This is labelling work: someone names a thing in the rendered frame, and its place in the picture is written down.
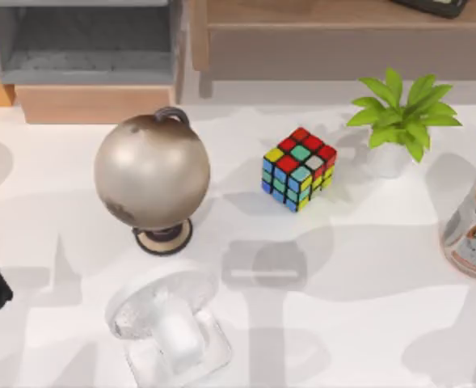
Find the multicoloured puzzle cube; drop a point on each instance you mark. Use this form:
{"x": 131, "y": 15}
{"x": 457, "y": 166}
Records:
{"x": 298, "y": 169}

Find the beige globe on stand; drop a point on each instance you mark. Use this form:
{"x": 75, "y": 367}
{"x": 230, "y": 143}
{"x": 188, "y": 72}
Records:
{"x": 152, "y": 178}

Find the white desk fan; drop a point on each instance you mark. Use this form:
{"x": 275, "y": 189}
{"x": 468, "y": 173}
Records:
{"x": 169, "y": 319}

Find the pale wooden drawer front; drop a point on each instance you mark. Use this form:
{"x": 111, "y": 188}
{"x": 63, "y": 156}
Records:
{"x": 94, "y": 103}

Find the green plant in white pot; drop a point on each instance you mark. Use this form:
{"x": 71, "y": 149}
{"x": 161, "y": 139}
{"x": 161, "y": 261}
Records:
{"x": 403, "y": 117}

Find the wooden open shelf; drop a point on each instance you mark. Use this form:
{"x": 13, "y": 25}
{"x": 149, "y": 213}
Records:
{"x": 342, "y": 36}

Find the grey pierced drawer inside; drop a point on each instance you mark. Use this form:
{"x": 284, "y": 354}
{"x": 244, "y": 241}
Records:
{"x": 88, "y": 44}

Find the black flat device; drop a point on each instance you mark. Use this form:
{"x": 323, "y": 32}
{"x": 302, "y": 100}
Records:
{"x": 435, "y": 6}

